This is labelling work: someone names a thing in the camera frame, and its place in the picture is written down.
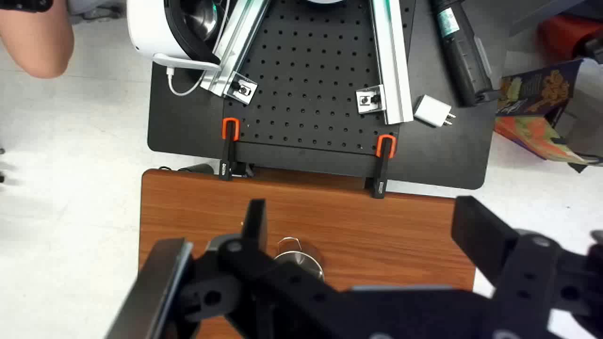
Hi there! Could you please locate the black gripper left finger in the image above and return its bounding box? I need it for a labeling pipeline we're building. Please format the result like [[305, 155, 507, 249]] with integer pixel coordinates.
[[239, 198, 271, 253]]

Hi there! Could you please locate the orange and black clamp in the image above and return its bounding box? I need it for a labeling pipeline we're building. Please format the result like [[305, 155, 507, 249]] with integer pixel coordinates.
[[364, 132, 400, 200], [217, 115, 254, 181]]

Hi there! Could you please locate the black perforated breadboard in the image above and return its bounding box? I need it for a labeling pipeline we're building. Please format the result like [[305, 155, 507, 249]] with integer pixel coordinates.
[[232, 0, 422, 181]]

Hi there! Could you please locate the white power adapter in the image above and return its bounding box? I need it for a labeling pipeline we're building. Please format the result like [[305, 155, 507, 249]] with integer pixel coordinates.
[[413, 93, 458, 130]]

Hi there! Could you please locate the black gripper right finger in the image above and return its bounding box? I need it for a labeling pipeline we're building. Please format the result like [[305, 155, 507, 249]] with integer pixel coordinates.
[[450, 194, 524, 287]]

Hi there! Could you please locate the colourful printed box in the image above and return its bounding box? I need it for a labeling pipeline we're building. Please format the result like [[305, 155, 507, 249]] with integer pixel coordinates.
[[492, 57, 603, 175]]

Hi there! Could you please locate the aluminium extrusion rail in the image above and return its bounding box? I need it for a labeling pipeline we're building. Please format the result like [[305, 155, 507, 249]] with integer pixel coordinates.
[[200, 0, 273, 106], [354, 0, 417, 127]]

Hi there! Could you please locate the long black device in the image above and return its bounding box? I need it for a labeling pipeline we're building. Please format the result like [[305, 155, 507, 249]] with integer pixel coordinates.
[[430, 0, 498, 110]]

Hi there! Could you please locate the red object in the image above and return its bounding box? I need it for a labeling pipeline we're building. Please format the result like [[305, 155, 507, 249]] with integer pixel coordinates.
[[535, 14, 603, 64]]

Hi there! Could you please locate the steel pot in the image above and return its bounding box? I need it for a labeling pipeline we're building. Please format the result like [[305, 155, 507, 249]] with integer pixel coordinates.
[[270, 236, 328, 283]]

